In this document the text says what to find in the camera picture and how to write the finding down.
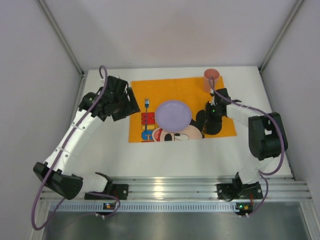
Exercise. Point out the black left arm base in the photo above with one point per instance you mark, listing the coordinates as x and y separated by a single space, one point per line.
120 191

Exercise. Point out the right aluminium corner post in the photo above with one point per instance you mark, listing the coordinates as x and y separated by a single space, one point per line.
298 4

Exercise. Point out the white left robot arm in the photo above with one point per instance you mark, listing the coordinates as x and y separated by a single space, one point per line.
58 170

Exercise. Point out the gold ornate spoon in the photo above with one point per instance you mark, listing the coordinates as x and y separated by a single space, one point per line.
206 117

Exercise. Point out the blue metallic fork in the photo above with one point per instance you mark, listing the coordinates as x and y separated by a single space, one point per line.
146 105

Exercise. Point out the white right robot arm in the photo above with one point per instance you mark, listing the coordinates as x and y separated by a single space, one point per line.
267 139

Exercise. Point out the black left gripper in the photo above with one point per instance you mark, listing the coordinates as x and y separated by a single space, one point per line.
130 100

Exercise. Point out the lilac plate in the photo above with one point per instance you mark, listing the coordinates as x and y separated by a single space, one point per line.
173 116

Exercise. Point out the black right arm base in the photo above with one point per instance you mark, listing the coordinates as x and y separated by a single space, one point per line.
237 190

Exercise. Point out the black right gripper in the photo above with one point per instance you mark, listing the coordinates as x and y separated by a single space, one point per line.
208 116

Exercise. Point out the aluminium frame rail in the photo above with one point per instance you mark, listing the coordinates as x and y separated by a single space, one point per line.
280 189

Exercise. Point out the grey slotted cable duct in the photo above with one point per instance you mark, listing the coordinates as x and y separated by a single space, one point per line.
155 207

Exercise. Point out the orange Mickey Mouse cloth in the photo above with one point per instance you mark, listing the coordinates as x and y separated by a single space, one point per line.
187 90

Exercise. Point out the pink plastic cup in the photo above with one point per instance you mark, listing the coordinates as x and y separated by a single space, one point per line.
210 78

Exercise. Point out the aluminium corner post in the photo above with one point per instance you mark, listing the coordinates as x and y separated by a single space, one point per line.
298 4
59 34

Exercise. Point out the left aluminium corner post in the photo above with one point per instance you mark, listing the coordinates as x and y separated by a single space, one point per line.
59 34

